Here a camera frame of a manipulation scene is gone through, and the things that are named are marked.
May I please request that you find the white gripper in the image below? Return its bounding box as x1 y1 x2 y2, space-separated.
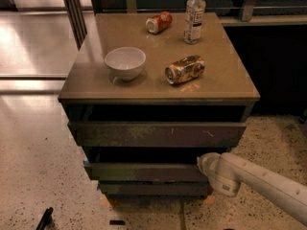
197 152 220 177

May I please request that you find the top drawer front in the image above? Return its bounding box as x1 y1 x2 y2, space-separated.
68 122 246 148

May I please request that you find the black object on floor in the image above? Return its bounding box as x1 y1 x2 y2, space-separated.
35 207 54 230

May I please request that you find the gold crushed soda can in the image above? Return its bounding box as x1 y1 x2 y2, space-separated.
165 55 205 85

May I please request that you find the clear plastic water bottle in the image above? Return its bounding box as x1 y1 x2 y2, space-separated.
183 0 206 44

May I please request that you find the white ceramic bowl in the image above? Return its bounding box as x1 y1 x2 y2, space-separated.
105 47 146 81

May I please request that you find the brown three-drawer cabinet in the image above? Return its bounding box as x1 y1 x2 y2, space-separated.
59 13 260 188

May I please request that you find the bottom drawer front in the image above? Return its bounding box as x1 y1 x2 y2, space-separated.
100 183 213 197

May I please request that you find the drawer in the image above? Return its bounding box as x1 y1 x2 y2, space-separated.
84 163 207 182
68 122 246 148
100 183 213 197

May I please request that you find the red soda can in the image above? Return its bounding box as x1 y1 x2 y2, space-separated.
146 11 173 35

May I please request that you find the black tape floor marker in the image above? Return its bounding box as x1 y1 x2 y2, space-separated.
109 219 126 225

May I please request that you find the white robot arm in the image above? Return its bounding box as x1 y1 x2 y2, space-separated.
197 152 307 225

